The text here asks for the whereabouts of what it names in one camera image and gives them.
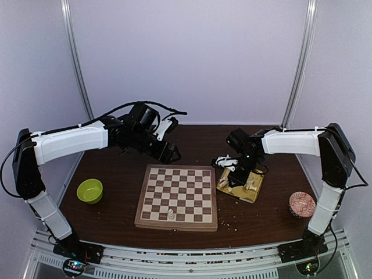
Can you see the aluminium corner post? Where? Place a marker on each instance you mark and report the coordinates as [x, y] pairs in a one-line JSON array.
[[67, 18], [306, 43]]

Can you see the pile of white chess pieces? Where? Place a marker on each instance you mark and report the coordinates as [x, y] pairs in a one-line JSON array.
[[250, 183]]

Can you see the right aluminium corner post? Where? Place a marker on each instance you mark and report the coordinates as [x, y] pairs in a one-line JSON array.
[[306, 43]]

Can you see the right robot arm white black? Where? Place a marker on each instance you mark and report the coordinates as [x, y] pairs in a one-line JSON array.
[[328, 143]]

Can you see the green circuit board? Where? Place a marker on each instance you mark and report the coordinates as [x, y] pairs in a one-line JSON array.
[[308, 268], [73, 268]]

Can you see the red patterned bowl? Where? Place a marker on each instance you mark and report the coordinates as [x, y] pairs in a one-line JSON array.
[[301, 205]]

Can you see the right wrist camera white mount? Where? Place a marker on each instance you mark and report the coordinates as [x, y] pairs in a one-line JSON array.
[[226, 162]]

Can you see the green bowl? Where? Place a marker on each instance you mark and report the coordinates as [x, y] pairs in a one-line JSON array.
[[90, 191]]

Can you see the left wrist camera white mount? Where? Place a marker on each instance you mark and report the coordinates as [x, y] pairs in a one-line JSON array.
[[165, 126]]

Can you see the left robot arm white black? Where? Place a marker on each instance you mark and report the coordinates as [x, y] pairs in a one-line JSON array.
[[141, 129]]

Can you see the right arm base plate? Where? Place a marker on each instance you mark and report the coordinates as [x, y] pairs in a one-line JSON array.
[[299, 250]]

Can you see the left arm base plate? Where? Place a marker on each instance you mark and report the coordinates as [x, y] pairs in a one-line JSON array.
[[89, 253]]

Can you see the pile of white pawns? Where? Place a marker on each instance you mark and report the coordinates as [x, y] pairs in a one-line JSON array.
[[224, 185]]

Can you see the left aluminium corner post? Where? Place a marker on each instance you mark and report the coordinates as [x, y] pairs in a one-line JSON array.
[[67, 18]]

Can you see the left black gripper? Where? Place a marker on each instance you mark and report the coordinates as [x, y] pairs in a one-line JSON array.
[[174, 147]]

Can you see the left green circuit board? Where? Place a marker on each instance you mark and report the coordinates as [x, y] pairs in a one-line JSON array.
[[73, 268]]

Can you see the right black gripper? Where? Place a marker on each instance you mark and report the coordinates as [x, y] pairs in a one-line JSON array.
[[233, 179]]

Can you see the gold metal tray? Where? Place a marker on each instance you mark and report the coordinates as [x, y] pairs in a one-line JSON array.
[[249, 196]]

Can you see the right green circuit board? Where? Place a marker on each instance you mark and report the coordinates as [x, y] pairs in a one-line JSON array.
[[308, 268]]

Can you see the wooden chessboard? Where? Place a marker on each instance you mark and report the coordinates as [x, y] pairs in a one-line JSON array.
[[189, 190]]

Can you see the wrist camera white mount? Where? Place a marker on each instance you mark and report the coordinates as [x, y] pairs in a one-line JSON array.
[[226, 162], [165, 126]]

